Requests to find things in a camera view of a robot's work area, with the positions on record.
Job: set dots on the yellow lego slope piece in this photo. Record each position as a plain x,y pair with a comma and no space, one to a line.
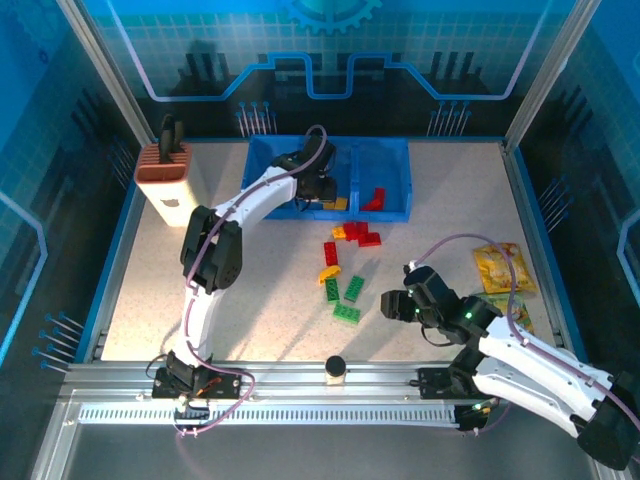
337,204

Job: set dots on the small orange-yellow lego piece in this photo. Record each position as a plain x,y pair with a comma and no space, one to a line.
339,232

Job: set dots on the green lego brick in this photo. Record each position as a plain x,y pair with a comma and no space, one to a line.
332,291
354,289
347,313

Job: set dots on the blue three-compartment plastic bin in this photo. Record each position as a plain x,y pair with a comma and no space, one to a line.
385,160

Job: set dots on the yellow curved lego piece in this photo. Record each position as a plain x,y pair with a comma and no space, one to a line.
329,274

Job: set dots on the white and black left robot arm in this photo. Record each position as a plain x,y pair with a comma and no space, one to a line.
200,320

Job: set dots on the green snack bag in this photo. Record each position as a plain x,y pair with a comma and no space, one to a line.
520,310

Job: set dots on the yellow snack bag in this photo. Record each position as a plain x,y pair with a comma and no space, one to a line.
502,270

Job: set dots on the white cylinder with black cap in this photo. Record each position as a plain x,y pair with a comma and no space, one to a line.
335,367

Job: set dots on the black control board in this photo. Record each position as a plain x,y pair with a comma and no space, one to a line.
470,417
192,415

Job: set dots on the white knife block brown top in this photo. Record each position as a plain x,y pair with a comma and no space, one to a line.
175,200

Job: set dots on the aluminium mounting rail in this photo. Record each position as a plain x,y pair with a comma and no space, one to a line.
380,375

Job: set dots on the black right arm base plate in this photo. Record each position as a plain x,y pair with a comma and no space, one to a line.
430,382

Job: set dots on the aluminium table side rail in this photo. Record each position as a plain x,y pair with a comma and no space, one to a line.
529,225
106,280

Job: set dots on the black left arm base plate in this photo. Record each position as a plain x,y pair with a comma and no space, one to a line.
227,382

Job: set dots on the aluminium frame post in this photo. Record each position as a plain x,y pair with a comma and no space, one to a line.
111,75
547,75

